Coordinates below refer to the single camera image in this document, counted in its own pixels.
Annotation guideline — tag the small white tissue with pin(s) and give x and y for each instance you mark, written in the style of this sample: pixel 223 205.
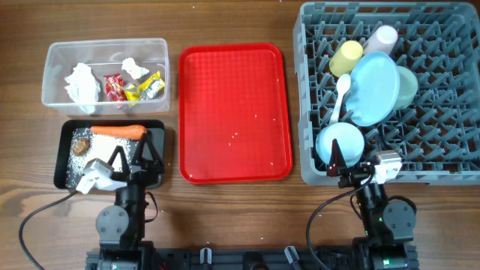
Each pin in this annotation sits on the small white tissue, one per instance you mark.
pixel 134 70

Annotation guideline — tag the white rice pile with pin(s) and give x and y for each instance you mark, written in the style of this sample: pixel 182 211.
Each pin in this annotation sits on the white rice pile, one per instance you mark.
pixel 100 146

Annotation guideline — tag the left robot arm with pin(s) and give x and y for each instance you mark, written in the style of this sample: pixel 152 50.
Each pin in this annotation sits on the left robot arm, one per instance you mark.
pixel 121 226

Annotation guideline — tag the white plastic spoon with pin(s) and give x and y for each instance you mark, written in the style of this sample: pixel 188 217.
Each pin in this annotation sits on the white plastic spoon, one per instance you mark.
pixel 342 87

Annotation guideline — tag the light blue plate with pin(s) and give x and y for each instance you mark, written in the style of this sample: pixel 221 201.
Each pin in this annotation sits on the light blue plate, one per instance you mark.
pixel 374 90

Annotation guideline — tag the black rectangular tray bin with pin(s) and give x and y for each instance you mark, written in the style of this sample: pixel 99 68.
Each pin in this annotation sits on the black rectangular tray bin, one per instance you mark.
pixel 154 127

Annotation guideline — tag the red serving tray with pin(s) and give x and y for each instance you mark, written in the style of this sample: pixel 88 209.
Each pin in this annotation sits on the red serving tray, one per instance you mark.
pixel 233 117

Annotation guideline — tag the brown food piece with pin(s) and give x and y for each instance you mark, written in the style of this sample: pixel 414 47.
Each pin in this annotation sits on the brown food piece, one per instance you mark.
pixel 81 146

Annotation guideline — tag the yellow snack wrapper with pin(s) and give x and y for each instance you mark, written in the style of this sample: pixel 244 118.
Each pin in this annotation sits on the yellow snack wrapper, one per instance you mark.
pixel 145 91

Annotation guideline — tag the gray dishwasher rack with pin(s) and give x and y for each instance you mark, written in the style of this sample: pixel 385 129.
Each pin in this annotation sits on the gray dishwasher rack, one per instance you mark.
pixel 437 135

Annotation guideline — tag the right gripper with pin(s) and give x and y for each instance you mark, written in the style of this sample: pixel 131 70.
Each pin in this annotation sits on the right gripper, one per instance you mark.
pixel 337 168

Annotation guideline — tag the red strawberry candy wrapper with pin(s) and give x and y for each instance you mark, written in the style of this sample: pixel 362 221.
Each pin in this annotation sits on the red strawberry candy wrapper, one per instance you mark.
pixel 114 87

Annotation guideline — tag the pink white cup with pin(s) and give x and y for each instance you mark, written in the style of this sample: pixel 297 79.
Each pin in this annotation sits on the pink white cup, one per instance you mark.
pixel 382 40

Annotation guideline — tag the large white tissue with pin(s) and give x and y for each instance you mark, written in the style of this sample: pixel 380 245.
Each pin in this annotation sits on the large white tissue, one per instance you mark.
pixel 83 88

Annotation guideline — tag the yellow plastic cup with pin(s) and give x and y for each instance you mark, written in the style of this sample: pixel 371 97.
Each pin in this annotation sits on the yellow plastic cup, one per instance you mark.
pixel 346 58

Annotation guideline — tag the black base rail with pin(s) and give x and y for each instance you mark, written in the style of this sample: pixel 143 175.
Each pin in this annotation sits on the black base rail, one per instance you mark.
pixel 243 258

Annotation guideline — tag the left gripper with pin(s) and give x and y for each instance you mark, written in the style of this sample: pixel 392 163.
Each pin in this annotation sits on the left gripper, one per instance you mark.
pixel 151 170

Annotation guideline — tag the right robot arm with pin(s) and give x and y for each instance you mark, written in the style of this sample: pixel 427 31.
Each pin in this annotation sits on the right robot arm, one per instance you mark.
pixel 388 221

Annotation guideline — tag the orange carrot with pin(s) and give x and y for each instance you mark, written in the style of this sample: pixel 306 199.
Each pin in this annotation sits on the orange carrot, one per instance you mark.
pixel 131 132

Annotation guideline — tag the light blue bowl with rice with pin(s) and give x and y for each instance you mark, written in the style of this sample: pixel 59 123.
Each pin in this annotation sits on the light blue bowl with rice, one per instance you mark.
pixel 349 138

